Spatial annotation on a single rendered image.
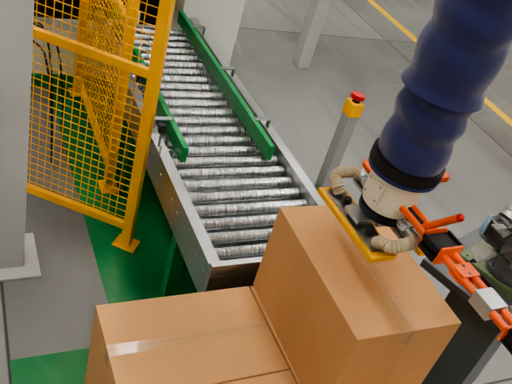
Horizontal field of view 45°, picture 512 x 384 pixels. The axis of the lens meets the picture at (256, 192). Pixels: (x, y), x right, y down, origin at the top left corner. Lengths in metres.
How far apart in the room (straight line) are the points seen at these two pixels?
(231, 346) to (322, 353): 0.36
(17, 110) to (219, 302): 1.08
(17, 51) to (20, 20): 0.12
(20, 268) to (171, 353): 1.17
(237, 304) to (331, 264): 0.48
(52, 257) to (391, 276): 1.74
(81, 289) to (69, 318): 0.18
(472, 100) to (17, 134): 1.73
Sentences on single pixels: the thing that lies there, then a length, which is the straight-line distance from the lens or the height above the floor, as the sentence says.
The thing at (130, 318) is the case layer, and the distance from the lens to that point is 2.26.
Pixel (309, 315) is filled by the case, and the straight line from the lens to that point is 2.10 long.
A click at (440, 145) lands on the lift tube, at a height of 1.48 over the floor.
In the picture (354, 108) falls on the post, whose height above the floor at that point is 0.98.
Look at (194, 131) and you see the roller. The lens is 3.28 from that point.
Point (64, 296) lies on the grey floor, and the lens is 3.04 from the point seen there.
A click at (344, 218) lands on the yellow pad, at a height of 1.13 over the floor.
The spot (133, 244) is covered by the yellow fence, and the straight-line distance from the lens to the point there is 3.31.
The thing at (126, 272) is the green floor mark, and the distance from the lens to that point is 3.17.
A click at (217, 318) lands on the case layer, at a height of 0.54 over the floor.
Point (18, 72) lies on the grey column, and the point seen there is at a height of 1.04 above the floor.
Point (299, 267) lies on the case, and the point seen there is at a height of 0.87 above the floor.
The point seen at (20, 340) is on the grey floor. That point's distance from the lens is 2.88.
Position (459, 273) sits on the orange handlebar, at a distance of 1.77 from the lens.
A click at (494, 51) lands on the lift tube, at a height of 1.77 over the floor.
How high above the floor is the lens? 2.25
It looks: 35 degrees down
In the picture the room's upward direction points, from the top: 17 degrees clockwise
